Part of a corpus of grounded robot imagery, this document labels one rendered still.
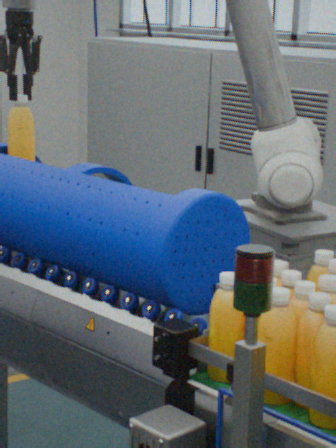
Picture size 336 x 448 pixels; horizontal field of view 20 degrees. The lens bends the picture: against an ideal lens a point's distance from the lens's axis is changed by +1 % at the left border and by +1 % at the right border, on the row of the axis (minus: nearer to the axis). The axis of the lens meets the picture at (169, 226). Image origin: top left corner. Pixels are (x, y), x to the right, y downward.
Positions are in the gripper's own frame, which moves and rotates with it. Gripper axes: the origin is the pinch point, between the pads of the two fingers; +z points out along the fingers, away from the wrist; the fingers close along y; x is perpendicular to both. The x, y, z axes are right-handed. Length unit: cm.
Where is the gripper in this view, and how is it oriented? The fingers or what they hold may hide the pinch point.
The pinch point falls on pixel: (20, 87)
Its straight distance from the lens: 262.7
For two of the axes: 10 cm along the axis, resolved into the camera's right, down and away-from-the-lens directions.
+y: -7.3, 1.3, -6.7
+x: 6.8, 1.9, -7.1
